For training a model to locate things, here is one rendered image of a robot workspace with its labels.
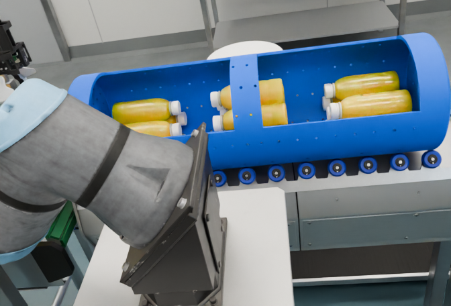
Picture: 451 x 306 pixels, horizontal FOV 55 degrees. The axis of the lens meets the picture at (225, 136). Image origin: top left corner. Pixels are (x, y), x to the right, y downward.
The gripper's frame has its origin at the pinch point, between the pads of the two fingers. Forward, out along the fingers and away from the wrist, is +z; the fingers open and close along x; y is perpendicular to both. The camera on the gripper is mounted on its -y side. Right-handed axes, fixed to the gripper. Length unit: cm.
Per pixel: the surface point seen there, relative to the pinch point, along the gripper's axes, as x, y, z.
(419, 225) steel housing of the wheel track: -8, 100, 48
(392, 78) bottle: 6, 95, 9
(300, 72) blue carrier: 16, 73, 10
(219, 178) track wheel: -8, 49, 25
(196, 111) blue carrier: 15.2, 42.1, 17.6
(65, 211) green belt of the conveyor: -8.0, 4.7, 31.4
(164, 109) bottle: 5.8, 35.8, 10.7
